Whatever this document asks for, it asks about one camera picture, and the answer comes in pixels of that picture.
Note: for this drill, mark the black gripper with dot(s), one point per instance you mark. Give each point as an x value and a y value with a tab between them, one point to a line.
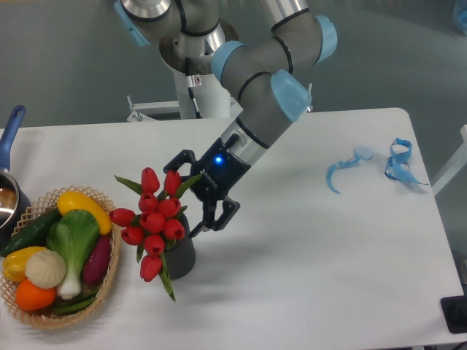
219	175

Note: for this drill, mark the red tulip bouquet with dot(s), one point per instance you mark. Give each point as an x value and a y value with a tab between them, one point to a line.
157	228

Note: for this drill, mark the dark grey ribbed vase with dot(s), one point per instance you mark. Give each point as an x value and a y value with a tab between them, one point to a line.
180	260

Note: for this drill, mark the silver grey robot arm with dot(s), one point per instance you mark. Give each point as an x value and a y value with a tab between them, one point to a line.
298	39

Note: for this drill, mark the purple sweet potato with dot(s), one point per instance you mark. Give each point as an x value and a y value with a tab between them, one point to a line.
98	261

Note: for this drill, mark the green bok choy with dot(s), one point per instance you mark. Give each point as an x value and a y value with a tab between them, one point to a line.
73	237

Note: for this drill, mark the light blue torn strip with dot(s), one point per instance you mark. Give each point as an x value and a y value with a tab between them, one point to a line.
359	154

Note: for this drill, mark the woven wicker basket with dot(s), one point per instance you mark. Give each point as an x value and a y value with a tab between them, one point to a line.
46	319

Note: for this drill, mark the green bean pods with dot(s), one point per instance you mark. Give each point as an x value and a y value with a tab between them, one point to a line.
76	304

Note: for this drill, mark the dark green cucumber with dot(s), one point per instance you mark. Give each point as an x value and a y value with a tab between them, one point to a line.
33	234

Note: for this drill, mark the cream steamed bun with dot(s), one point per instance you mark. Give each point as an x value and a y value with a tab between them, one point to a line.
45	269

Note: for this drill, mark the blue crumpled ribbon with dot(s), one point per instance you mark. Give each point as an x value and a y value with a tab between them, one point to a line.
397	166

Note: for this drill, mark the yellow bell pepper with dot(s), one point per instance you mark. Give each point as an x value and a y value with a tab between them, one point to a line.
14	264

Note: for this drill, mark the orange fruit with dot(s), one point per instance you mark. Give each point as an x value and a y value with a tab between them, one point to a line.
29	297

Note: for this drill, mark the black device at edge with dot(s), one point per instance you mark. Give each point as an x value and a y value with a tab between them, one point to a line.
454	311

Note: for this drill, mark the blue object top right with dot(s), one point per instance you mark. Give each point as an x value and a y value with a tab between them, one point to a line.
460	15

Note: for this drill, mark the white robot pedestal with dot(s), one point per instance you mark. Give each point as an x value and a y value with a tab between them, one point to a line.
199	93

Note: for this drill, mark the white metal base frame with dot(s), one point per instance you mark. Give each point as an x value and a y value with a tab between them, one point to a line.
157	107

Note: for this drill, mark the blue handled saucepan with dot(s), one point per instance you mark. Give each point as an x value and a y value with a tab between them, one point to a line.
13	200

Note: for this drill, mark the white frame bar right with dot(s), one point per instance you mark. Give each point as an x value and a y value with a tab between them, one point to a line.
451	168

